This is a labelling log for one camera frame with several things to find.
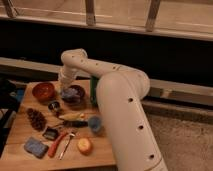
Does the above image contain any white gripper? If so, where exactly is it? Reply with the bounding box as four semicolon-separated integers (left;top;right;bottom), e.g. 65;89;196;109
58;66;77;89

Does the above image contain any blue towel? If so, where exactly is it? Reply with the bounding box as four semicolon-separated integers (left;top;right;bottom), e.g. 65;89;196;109
61;88;80;101

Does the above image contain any purple bowl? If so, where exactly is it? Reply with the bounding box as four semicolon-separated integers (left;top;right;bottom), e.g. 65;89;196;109
60;85;85;105

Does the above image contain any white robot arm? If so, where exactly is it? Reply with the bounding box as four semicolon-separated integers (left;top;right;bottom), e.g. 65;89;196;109
59;49;168;171

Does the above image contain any orange bowl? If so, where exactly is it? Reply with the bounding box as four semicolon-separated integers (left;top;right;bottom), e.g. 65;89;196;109
32;82;55;102

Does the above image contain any green plastic bin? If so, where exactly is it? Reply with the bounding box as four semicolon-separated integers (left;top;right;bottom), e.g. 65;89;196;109
90;76;99;107

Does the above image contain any small metal cup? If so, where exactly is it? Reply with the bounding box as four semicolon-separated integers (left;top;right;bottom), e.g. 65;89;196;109
48;101;61;116

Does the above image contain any wooden table board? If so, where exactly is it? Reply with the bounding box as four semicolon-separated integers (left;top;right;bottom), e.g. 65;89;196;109
0;82;115;171

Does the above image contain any brown pine cone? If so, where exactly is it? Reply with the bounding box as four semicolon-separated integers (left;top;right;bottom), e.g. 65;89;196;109
27;108;46;131

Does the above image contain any blue cup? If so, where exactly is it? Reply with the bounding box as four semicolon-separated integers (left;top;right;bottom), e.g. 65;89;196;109
88;116;102;135

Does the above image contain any small black tray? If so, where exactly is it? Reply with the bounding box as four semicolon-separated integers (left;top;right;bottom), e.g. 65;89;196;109
42;127;59;140

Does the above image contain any yellow apple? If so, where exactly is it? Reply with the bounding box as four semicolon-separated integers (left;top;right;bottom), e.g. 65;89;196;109
77;138;93;155

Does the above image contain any blue sponge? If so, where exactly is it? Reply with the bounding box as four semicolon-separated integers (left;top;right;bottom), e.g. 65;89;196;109
24;137;48;158

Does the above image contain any black handled tool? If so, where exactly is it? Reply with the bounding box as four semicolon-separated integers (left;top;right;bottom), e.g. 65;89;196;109
53;120;88;128

